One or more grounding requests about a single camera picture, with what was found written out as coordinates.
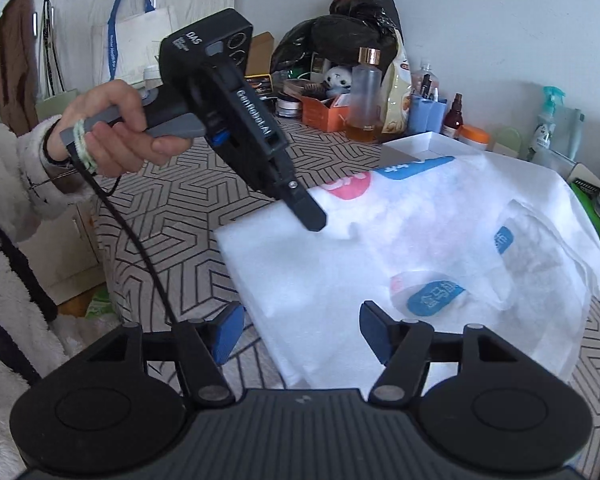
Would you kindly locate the white orange snack bag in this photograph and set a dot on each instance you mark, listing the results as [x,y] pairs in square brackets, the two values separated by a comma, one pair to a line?
[397,102]

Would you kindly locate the lime green case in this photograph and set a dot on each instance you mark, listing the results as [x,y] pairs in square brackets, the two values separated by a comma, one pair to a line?
[597,210]

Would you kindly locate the orange lid jar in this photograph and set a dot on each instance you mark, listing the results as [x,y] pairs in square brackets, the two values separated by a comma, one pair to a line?
[474,137]

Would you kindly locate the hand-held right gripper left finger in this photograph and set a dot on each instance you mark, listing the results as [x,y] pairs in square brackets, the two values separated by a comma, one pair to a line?
[230,332]

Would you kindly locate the clear plastic bottle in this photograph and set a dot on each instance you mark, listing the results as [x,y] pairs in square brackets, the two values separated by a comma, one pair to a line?
[425,74]

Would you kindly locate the pale green container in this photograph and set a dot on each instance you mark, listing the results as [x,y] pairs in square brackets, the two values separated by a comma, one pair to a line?
[507,141]

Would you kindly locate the white cardboard box lid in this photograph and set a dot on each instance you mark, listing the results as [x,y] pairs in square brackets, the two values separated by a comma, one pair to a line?
[420,142]

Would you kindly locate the person's left forearm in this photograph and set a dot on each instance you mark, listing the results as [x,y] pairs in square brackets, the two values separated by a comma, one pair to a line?
[25,175]

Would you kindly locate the panda toy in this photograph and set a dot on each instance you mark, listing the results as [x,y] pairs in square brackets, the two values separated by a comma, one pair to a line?
[337,80]

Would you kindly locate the orange cardboard box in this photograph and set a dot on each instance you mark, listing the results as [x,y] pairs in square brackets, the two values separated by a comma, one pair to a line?
[325,112]

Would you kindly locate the person's white fleece clothing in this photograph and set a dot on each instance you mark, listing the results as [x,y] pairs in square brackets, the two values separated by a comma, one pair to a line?
[10,340]

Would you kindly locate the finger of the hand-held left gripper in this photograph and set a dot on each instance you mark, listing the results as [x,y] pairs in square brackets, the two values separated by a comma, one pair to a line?
[307,210]

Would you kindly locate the clear perfume bottle copper cap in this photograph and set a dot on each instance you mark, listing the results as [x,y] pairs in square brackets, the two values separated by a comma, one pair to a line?
[364,90]

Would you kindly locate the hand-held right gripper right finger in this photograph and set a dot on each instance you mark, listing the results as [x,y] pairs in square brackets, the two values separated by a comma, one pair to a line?
[375,332]

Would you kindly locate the blue fabric bag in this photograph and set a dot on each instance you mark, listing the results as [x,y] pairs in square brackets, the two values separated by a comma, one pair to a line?
[426,116]

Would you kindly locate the white green spray bottle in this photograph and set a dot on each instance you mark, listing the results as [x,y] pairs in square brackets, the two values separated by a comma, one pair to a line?
[542,130]

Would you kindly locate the white shopping bag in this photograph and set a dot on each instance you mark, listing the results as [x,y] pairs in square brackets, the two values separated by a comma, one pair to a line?
[430,240]

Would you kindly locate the brown spray bottle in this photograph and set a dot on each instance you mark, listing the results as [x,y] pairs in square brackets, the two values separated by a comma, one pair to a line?
[453,117]

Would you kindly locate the brown cardboard box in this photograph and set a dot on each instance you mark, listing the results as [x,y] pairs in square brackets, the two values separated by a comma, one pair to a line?
[259,52]

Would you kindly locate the small white jar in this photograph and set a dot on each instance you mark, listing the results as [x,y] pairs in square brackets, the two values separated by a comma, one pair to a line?
[287,107]

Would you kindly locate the person's left hand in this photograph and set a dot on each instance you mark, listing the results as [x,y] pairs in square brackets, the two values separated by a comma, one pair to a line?
[125,150]

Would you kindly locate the black trash bag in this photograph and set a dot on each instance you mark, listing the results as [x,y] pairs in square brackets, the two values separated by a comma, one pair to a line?
[350,25]

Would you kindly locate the white cabinet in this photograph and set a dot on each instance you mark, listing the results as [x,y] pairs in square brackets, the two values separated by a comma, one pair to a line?
[65,255]

